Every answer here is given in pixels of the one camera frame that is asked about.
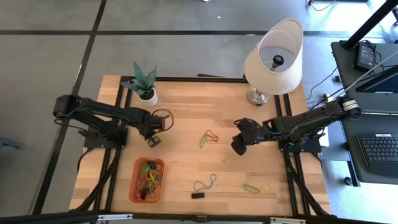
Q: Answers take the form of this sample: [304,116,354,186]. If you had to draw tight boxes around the black crossbar with silver brackets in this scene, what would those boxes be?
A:
[0,210,398,224]

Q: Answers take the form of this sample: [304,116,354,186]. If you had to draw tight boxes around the black aluminium table frame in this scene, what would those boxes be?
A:
[70,75,336,218]

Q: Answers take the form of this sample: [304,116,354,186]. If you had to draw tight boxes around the orange plastic bin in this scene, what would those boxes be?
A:
[128,157,166,205]

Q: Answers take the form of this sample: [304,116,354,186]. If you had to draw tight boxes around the white shade silver table lamp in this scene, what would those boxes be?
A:
[242,17,304,106]

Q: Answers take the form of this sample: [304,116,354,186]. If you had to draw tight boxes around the black diagonal pole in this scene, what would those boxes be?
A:
[343,0,398,50]

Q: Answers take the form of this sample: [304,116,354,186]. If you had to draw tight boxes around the black laptop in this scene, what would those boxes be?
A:
[356,132,398,180]

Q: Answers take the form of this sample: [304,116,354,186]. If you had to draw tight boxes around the black side desk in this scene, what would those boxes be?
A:
[330,39,398,187]

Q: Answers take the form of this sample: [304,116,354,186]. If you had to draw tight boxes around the green plant in white pot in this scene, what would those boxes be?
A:
[120,60,159,108]

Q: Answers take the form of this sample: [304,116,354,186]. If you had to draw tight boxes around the thin white rod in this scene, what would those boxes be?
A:
[341,49,398,93]

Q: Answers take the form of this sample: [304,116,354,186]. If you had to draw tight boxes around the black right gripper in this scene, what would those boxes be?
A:
[231,118,269,156]

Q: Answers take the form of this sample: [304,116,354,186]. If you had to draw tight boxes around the black power adapter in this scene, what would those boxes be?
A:
[353,42,376,73]

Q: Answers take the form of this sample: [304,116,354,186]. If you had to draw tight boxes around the rubber bands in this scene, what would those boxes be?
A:
[146,169,164,189]
[193,172,218,192]

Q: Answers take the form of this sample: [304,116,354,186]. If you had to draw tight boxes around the black monitor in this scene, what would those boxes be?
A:
[354,63,398,94]

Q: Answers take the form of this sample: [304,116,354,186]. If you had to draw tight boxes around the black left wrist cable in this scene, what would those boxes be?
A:
[151,108,175,132]

